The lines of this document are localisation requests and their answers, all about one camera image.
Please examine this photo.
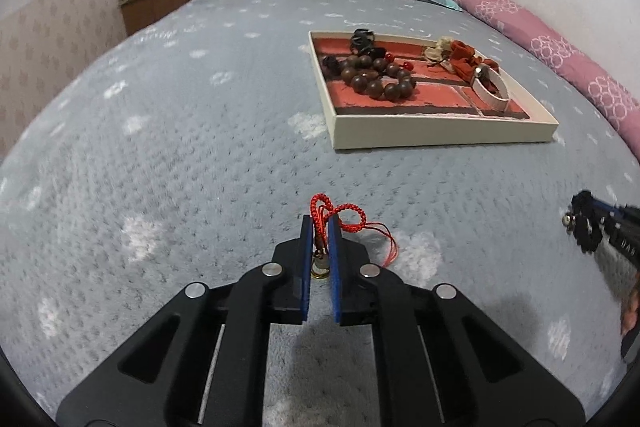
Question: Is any wooden nightstand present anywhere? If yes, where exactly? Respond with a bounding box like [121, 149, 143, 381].
[119, 0, 191, 36]

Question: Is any cream shell bracelet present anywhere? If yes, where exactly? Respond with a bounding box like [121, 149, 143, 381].
[424, 36, 458, 67]

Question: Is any person right hand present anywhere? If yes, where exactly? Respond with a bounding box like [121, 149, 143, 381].
[620, 285, 639, 336]

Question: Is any black bead scrunchie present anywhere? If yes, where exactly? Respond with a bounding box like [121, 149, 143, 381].
[565, 190, 603, 254]

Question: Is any beige jewelry tray red lining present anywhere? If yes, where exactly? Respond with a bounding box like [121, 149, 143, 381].
[308, 31, 559, 150]

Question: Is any brown wooden bead bracelet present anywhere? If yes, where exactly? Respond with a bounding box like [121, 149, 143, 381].
[320, 51, 419, 103]

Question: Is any red braided cord bracelet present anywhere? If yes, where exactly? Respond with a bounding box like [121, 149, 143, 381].
[308, 193, 400, 281]

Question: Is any pink rolled quilt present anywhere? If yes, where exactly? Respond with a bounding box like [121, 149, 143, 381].
[454, 0, 639, 154]

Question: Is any white leather strap bracelet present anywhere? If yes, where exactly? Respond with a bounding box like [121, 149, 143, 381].
[470, 65, 512, 114]

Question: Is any orange fabric scrunchie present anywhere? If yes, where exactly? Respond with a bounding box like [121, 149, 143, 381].
[448, 40, 500, 83]

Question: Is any black claw hair clip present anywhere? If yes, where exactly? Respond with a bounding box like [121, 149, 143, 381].
[349, 28, 387, 60]

